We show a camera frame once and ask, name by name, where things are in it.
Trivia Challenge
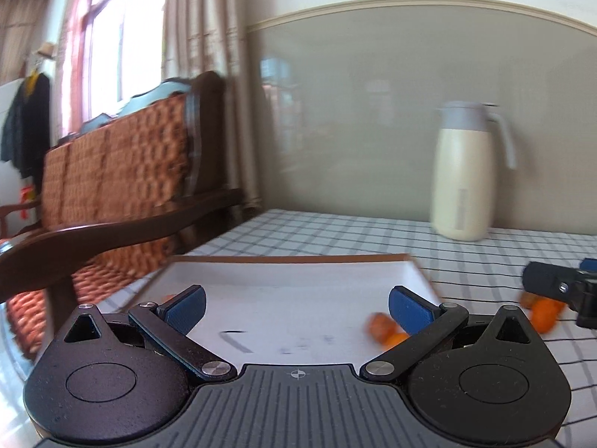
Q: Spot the orange tangerine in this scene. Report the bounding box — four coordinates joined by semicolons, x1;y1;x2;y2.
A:
384;332;410;350
530;297;566;335

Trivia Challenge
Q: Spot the checkered white tablecloth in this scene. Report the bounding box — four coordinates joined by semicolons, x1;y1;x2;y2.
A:
95;208;597;448

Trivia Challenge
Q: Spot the window with red frame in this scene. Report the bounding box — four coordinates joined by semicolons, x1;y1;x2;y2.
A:
51;0;166;139

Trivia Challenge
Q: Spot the orange carrot piece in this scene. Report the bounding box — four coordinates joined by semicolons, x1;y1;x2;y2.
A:
366;312;398;344

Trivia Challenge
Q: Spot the straw hat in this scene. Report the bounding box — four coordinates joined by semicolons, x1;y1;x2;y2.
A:
35;41;56;60

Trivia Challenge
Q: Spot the brown kiwi-like fruit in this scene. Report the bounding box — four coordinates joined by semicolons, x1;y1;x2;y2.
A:
519;291;539;309

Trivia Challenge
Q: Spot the wooden sofa with orange cushions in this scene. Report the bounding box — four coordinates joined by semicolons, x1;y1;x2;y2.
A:
1;71;243;361

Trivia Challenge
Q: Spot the cream thermos jug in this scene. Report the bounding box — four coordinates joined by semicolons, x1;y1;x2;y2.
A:
430;101;517;242

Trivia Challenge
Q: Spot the black coat on rack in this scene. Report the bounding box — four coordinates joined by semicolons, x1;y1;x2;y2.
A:
1;72;51;184

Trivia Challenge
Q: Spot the white cardboard box tray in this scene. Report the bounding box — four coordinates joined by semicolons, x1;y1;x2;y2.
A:
99;253;444;369

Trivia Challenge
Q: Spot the beige curtain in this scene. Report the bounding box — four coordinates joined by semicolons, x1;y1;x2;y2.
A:
162;0;262;211

